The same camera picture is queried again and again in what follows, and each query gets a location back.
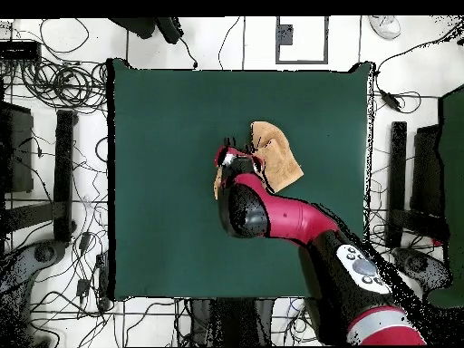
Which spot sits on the tan terry towel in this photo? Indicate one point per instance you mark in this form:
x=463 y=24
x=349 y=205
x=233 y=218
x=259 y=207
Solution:
x=279 y=159

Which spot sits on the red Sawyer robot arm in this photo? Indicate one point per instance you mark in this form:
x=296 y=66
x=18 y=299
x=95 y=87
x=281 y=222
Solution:
x=297 y=217

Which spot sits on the black flat panel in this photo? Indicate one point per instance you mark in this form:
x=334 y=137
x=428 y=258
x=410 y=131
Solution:
x=20 y=152
x=427 y=170

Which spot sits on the dark green table cloth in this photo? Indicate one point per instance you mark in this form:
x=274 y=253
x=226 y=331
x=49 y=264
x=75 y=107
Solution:
x=163 y=127

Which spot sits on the small grey box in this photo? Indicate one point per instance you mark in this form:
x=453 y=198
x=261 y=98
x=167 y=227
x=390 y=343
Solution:
x=286 y=35

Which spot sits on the person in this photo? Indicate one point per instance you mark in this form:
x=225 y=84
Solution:
x=168 y=30

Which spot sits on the black power adapter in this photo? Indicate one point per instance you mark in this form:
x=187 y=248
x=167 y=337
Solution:
x=390 y=100

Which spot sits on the white shoe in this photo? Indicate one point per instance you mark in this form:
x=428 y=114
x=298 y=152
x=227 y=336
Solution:
x=386 y=27

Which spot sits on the green cloth sheet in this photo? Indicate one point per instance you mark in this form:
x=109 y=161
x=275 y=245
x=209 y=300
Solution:
x=455 y=181

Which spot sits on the grey chair base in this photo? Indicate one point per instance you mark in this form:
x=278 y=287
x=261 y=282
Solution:
x=43 y=253
x=420 y=266

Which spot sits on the black electronics box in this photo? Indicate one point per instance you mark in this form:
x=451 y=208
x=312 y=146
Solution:
x=20 y=50

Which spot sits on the grey square floor frame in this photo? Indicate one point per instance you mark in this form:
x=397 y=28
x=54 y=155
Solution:
x=277 y=43

